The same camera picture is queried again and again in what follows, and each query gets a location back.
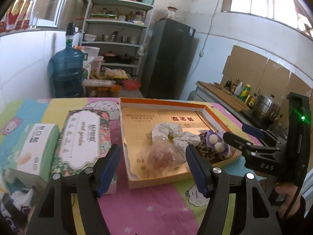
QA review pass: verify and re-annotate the leopard print scrunchie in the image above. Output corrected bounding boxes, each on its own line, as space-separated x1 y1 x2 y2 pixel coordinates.
196 131 226 163

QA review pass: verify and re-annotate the white floral scrunchie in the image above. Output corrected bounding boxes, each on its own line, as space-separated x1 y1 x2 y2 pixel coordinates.
151 123 201 152

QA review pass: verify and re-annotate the bread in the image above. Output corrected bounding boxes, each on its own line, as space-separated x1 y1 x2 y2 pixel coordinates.
141 139 186 178

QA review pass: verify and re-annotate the person's right hand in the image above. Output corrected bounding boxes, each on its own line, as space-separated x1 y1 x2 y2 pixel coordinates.
274 183 301 218

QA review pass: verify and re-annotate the steel cooking pot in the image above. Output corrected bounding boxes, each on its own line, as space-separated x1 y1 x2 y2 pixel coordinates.
252 94 281 121

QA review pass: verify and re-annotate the green yellow bottle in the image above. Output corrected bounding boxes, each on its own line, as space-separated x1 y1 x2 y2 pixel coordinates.
239 84 250 102

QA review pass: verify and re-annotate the white spray bottle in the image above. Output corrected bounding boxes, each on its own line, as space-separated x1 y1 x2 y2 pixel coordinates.
233 82 243 98

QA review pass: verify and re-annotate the wooden cutting board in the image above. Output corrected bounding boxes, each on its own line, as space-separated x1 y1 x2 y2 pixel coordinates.
196 81 250 113

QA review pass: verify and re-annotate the green white tissue box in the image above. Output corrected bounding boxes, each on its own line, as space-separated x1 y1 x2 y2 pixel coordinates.
6 124 60 187

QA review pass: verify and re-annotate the colourful cartoon quilt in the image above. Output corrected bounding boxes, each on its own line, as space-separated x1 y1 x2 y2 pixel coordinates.
1 98 258 234

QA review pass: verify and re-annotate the floral tissue box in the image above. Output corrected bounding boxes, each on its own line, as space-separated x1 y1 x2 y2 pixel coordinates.
50 108 118 195

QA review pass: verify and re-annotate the orange shallow cardboard box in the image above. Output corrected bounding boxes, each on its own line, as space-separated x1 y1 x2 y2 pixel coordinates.
120 98 243 189

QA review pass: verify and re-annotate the black refrigerator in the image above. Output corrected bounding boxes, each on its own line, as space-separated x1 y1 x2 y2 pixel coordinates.
141 19 195 100

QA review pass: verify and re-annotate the red plastic basket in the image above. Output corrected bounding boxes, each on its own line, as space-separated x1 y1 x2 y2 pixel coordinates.
124 79 141 91

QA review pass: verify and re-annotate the egg tray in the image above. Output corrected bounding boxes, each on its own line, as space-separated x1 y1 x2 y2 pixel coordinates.
104 69 128 80

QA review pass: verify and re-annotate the glass jar on fridge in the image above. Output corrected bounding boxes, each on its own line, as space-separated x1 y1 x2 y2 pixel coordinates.
166 6 178 20

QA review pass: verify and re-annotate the blue water jug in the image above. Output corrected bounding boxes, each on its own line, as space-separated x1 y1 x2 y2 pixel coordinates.
48 23 84 98

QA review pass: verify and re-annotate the grey metal shelf rack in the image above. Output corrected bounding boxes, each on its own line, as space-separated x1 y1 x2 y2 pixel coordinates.
79 0 154 76

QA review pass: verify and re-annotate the red drink bottle pack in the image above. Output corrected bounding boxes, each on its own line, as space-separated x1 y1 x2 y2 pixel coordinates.
1 0 33 33

